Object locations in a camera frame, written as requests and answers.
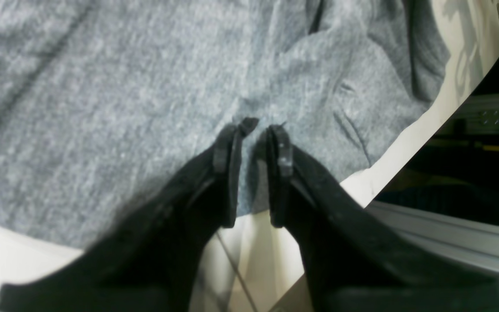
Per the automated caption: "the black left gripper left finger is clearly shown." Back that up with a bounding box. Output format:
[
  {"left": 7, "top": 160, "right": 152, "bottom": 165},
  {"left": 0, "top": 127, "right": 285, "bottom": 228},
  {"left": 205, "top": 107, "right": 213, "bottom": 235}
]
[{"left": 0, "top": 118, "right": 258, "bottom": 312}]

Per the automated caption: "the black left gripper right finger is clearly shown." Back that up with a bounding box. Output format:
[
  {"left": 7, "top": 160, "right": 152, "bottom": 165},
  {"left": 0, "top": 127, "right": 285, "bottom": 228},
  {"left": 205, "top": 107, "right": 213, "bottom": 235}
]
[{"left": 266, "top": 125, "right": 499, "bottom": 312}]

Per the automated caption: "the grey t-shirt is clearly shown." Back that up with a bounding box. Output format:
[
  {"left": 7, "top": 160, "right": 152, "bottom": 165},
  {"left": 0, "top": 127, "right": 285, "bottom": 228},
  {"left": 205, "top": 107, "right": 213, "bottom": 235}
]
[{"left": 0, "top": 0, "right": 450, "bottom": 247}]

